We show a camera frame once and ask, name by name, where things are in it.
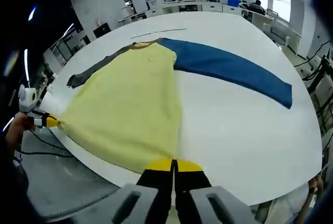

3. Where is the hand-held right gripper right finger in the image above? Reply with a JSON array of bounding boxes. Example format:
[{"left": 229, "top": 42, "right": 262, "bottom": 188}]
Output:
[{"left": 174, "top": 158, "right": 258, "bottom": 224}]

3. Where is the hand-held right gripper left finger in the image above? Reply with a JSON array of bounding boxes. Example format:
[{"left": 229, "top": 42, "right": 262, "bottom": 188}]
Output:
[{"left": 111, "top": 158, "right": 174, "bottom": 224}]

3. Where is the person's left hand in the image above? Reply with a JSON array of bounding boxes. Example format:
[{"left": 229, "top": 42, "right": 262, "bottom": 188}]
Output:
[{"left": 11, "top": 113, "right": 36, "bottom": 133}]

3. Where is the grey mesh office chair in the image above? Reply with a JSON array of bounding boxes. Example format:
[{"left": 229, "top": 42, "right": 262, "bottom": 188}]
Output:
[{"left": 20, "top": 130, "right": 122, "bottom": 221}]

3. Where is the black chair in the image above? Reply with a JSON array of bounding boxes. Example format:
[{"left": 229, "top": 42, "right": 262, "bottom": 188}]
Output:
[{"left": 93, "top": 23, "right": 112, "bottom": 39}]

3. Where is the row of white desks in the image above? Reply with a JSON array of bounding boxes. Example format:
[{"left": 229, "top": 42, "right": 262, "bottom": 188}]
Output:
[{"left": 117, "top": 0, "right": 266, "bottom": 24}]

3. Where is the white side desk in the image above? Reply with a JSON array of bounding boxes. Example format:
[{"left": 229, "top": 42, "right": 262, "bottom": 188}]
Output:
[{"left": 262, "top": 10, "right": 303, "bottom": 53}]

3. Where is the black tripod stand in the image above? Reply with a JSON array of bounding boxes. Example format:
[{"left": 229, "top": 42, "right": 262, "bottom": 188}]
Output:
[{"left": 301, "top": 40, "right": 333, "bottom": 132}]

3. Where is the black cable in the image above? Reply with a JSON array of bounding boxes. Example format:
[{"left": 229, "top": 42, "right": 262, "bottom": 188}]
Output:
[{"left": 19, "top": 129, "right": 73, "bottom": 158}]

